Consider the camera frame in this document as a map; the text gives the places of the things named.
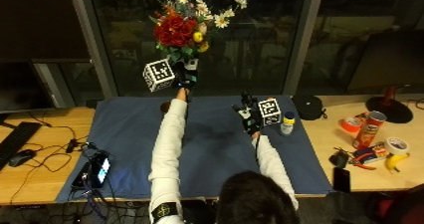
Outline person's right hand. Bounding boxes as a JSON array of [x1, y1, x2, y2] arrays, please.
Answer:
[[230, 91, 266, 136]]

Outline person's left hand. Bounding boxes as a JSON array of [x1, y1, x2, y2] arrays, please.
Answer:
[[172, 58, 201, 91]]

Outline artificial flower bouquet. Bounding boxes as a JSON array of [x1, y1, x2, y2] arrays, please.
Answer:
[[149, 0, 249, 65]]

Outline white marker cube left glove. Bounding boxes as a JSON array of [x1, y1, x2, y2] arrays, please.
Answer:
[[142, 58, 178, 94]]

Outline white marker cube glove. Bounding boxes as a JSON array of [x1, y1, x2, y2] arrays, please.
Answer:
[[257, 98, 283, 126], [142, 58, 178, 94]]

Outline white marker cube right glove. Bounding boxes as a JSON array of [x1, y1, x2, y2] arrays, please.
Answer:
[[257, 98, 283, 126]]

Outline white bottle with blue cap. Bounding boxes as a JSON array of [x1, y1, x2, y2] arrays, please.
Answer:
[[278, 111, 296, 137]]

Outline black round pouch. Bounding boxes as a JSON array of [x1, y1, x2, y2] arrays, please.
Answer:
[[290, 94, 328, 121]]

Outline blue cloth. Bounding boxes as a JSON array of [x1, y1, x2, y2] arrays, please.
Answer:
[[55, 95, 334, 204]]

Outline small black pouch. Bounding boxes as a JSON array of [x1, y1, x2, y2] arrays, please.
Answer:
[[328, 147, 351, 169]]

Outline red chips can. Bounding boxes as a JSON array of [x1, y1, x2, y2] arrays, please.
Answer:
[[351, 110, 388, 150]]

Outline black smartphone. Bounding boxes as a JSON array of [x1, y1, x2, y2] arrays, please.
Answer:
[[332, 166, 352, 194]]

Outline colourful small box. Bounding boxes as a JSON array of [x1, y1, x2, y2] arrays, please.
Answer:
[[351, 141, 392, 165]]

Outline black armband with yellow mark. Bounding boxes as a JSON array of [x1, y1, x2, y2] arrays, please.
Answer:
[[150, 201, 181, 223]]

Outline black device with lit screen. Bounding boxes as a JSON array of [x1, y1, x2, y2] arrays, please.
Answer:
[[71, 149, 113, 190]]

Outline dark monitor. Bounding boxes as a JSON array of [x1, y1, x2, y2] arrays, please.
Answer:
[[0, 60, 56, 113]]

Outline white tape roll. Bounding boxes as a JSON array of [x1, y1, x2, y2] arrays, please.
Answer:
[[383, 136, 411, 156]]

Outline yellow banana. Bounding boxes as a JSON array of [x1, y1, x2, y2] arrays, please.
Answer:
[[384, 152, 411, 173]]

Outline black keyboard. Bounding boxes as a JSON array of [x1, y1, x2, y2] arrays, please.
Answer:
[[0, 120, 44, 171]]

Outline black computer mouse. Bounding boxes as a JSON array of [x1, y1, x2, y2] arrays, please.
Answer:
[[7, 148, 39, 168]]

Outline red chair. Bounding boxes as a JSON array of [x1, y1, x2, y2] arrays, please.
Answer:
[[366, 183, 424, 224]]

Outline black monitor stand red post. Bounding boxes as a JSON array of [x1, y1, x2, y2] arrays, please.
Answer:
[[364, 84, 416, 124]]

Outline red handled pliers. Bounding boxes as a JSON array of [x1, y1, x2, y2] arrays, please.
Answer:
[[348, 160, 378, 171]]

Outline black cable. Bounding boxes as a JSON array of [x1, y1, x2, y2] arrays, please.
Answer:
[[8, 112, 92, 205]]

